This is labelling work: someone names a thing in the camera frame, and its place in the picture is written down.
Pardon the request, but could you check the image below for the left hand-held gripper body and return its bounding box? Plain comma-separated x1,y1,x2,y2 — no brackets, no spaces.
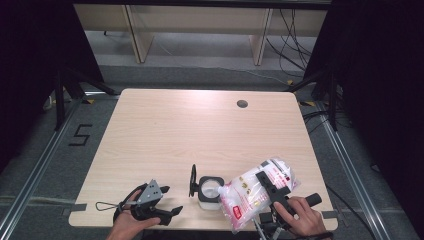
129,179,165,223

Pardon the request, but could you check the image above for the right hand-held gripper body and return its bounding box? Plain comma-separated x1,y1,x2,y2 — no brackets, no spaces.
253,184,323,240

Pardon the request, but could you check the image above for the red and white plastic pouch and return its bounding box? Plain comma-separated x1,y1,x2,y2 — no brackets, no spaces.
218,157,301,234

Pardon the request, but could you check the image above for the black round jar lid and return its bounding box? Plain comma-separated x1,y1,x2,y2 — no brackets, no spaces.
188,163,200,198

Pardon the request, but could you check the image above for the glass jar with black rim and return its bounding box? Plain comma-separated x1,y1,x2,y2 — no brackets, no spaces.
197,175,226,211

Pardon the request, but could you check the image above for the person's left hand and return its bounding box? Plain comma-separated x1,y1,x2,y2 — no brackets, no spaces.
106,206,162,240

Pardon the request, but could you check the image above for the person's right hand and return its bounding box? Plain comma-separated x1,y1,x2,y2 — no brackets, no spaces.
273,199,328,236

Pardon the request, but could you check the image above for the black metal stand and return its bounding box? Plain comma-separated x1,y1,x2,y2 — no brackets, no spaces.
54,67,118,132
285,70,340,132

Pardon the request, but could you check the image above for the black curtain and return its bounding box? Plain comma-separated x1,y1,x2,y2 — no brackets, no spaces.
303,0,424,231
0,0,105,174

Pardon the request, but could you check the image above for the light wooden desk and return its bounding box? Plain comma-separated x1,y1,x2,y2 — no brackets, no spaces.
73,3,329,66

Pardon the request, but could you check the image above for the thin wire loop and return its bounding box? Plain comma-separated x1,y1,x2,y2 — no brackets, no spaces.
95,201,122,212

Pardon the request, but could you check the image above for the thin black floor cable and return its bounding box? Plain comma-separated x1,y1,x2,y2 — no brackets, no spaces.
325,184,377,240

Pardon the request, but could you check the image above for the aluminium floor rail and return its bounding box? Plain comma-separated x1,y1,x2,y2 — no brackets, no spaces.
0,99,83,239
315,100,392,240

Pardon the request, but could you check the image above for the bundle of black cables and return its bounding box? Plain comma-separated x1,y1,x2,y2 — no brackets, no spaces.
265,9,319,79

